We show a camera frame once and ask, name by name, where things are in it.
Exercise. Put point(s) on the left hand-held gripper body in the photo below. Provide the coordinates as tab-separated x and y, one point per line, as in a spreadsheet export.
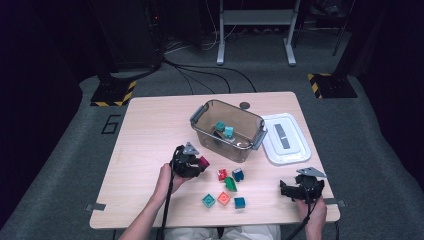
185	165

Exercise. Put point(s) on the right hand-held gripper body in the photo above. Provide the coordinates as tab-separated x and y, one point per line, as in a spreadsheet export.
310	186

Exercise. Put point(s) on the magenta building block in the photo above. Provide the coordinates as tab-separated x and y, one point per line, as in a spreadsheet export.
204	162

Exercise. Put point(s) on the red building block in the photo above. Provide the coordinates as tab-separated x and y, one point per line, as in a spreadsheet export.
222	175

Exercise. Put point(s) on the black building block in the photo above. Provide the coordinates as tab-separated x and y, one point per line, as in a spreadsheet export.
218	135

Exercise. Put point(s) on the white box lid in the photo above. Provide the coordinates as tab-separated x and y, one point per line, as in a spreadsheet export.
293	157

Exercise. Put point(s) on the green building block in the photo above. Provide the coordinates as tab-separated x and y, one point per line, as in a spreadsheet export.
231	185

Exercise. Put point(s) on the orange building block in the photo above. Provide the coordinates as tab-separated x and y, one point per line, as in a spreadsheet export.
223	198

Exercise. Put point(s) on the light turquoise building block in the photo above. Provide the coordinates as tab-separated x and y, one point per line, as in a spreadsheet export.
228	132

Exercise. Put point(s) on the transparent grey storage box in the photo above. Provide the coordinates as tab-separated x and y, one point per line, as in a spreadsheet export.
245	154

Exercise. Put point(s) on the dark teal building block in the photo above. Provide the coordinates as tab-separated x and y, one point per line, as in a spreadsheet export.
239	203

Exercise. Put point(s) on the person's left hand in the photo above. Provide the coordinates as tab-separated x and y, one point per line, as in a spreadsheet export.
170	183

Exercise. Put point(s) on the person's right hand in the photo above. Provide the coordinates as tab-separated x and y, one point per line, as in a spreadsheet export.
315	213

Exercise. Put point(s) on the grey tape strip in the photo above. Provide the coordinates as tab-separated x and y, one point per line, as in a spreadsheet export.
336	202
95	207

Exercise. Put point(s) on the blue white-topped building block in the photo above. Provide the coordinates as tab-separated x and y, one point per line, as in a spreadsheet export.
238	176

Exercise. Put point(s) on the person's white trousers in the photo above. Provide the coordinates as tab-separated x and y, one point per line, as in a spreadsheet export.
250	233

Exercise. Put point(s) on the black stand yellow-striped base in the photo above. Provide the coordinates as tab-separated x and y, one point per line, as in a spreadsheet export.
333	86
111	95

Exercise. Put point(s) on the black equipment cabinet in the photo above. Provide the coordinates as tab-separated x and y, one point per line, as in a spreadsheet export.
133	33

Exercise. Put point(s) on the white metal desk frame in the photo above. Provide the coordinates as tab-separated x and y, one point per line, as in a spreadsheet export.
256	16

